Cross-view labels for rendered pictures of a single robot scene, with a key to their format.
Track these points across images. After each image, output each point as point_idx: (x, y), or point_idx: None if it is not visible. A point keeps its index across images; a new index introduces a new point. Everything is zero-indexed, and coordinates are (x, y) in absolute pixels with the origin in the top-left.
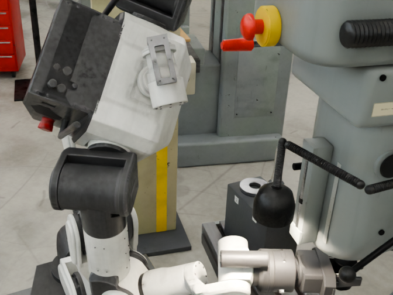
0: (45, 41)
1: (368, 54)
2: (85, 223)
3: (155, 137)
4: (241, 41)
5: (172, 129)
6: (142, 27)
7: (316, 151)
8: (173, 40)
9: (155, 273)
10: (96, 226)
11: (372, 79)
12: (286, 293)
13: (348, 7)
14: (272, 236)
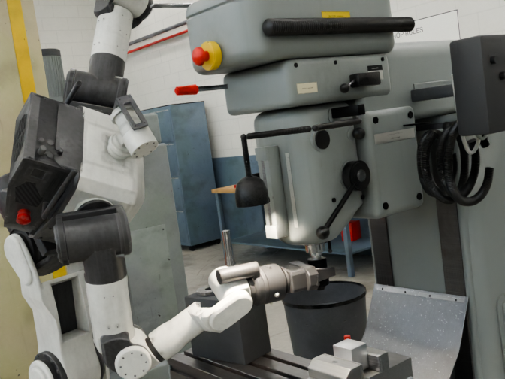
0: (27, 122)
1: (282, 46)
2: (92, 272)
3: (134, 188)
4: (189, 86)
5: (143, 188)
6: (99, 112)
7: (267, 150)
8: None
9: (161, 326)
10: (104, 268)
11: (290, 67)
12: (276, 366)
13: (262, 15)
14: (244, 317)
